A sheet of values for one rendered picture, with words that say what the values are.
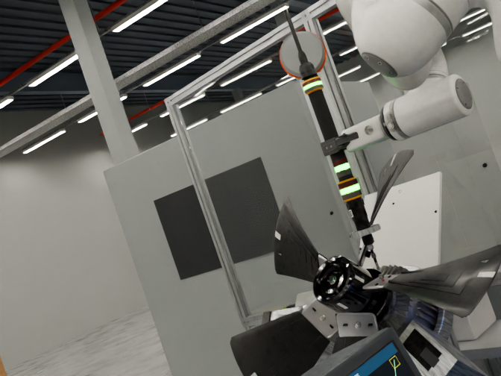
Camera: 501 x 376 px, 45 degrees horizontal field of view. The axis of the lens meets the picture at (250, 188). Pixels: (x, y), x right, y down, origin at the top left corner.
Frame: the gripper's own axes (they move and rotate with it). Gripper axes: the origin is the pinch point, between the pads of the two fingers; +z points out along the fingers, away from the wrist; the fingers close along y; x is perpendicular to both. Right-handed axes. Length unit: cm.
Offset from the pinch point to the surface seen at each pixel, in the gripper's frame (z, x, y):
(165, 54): 672, 292, 584
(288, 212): 28.6, -11.4, 10.3
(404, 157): -7.6, -7.6, 13.4
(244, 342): 37, -38, -12
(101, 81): 518, 201, 327
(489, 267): -24.2, -33.4, 0.7
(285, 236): 32.0, -17.2, 9.8
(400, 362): -40, -28, -60
